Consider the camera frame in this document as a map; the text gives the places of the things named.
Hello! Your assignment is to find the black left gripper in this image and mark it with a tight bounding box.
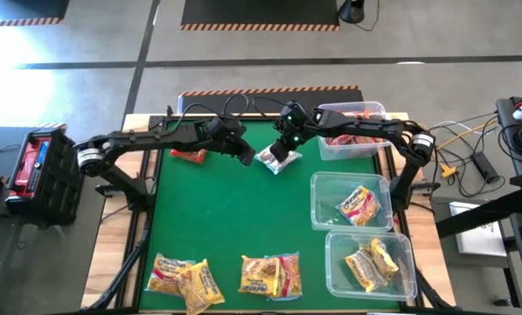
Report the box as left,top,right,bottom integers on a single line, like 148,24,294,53
214,124,257,167

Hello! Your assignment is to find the orange chicken ramen pack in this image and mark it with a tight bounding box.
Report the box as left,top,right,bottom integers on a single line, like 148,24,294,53
337,185,382,228

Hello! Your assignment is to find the yellow creamy chicken ramen pack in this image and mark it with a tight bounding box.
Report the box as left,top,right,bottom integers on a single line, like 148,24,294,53
345,248,386,293
238,255,282,297
176,258,226,315
368,238,400,281

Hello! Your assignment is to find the blue ramen noodle pack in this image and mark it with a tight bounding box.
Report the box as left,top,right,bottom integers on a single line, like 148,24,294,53
145,252,196,298
264,252,303,302

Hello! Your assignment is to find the red ramen noodle pack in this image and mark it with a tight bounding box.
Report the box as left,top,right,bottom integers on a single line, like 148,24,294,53
351,133,391,148
169,148,208,165
324,133,358,149
351,108,378,122

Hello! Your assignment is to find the clear plastic bin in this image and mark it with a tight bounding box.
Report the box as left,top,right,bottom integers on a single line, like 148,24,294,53
324,230,418,302
316,101,393,162
310,171,394,233

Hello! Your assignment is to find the black stand base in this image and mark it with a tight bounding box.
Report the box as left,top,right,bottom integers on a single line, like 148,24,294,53
338,0,366,25

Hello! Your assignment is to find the black toolbox with red tools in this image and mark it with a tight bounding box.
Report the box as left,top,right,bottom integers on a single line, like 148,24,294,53
4,128,90,228

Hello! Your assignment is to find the black diagonal stand leg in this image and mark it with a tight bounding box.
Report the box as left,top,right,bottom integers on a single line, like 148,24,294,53
435,187,522,240

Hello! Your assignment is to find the black power adapter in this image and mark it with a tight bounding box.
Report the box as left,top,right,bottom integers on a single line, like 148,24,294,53
470,151,502,184

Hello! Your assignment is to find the white board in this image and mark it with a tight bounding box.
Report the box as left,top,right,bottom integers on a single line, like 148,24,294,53
449,200,509,257

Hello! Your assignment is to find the red device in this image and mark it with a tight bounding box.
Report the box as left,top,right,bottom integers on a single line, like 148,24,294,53
13,136,52,199

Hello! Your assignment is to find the black side desk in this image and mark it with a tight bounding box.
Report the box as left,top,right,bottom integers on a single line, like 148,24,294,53
495,87,522,196

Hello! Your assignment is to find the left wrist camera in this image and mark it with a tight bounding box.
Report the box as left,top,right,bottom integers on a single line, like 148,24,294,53
208,115,236,135

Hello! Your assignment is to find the yellow extension cable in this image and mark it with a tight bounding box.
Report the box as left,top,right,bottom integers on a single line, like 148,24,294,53
411,120,500,179

